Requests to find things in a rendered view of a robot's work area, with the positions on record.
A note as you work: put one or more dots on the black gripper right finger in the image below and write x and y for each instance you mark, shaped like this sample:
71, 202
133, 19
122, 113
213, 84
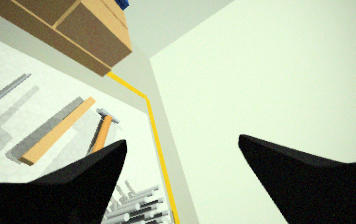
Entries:
307, 189

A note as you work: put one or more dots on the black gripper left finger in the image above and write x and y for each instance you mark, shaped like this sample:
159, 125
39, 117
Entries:
78, 193

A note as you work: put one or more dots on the small hammer with orange handle and grey head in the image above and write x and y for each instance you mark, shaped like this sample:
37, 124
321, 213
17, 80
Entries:
101, 139

